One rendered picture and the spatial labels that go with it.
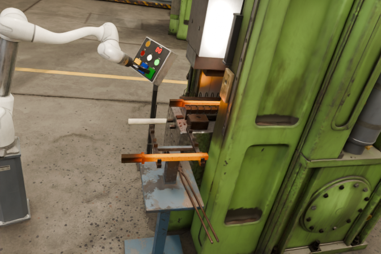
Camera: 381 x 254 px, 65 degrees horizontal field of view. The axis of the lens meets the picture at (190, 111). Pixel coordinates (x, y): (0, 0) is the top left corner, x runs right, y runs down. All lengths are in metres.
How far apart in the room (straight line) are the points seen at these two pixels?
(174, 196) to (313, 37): 1.06
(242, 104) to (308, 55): 0.42
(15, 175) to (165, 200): 1.10
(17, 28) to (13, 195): 1.12
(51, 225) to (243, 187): 1.40
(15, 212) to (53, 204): 0.28
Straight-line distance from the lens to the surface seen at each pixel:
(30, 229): 2.53
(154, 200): 1.59
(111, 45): 2.05
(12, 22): 1.92
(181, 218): 2.37
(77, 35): 2.04
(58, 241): 2.43
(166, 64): 2.28
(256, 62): 1.44
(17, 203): 2.47
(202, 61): 1.79
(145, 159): 1.41
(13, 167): 2.25
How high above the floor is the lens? 1.91
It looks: 29 degrees down
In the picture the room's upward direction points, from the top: 10 degrees clockwise
